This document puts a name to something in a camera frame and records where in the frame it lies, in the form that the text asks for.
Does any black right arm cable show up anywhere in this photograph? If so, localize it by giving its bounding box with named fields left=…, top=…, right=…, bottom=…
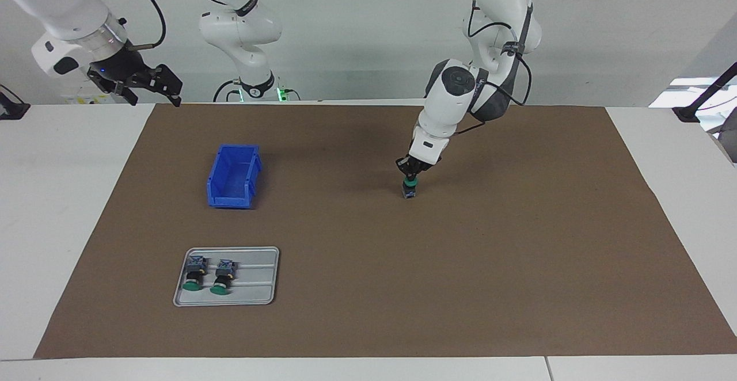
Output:
left=124, top=0, right=228, bottom=51

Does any grey chair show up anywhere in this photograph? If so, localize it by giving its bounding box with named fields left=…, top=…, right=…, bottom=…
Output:
left=707, top=123, right=737, bottom=164

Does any black table clamp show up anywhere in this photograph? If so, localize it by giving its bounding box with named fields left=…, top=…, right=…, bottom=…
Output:
left=0, top=85, right=31, bottom=120

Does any black right base cable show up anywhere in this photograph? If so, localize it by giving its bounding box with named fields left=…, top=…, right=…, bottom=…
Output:
left=213, top=79, right=242, bottom=103

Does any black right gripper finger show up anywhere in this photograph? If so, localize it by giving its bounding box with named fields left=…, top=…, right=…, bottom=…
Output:
left=138, top=64, right=184, bottom=107
left=86, top=67, right=139, bottom=106

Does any brown paper mat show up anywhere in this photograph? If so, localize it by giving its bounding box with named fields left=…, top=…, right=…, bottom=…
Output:
left=33, top=103, right=737, bottom=360

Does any black angled stand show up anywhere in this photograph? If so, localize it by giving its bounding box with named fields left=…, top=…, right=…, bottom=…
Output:
left=673, top=62, right=737, bottom=123

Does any blue plastic bin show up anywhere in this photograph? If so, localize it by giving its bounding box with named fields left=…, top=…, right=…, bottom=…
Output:
left=206, top=144, right=263, bottom=209

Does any grey metal tray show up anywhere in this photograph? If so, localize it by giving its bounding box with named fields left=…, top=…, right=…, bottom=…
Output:
left=173, top=246, right=280, bottom=307

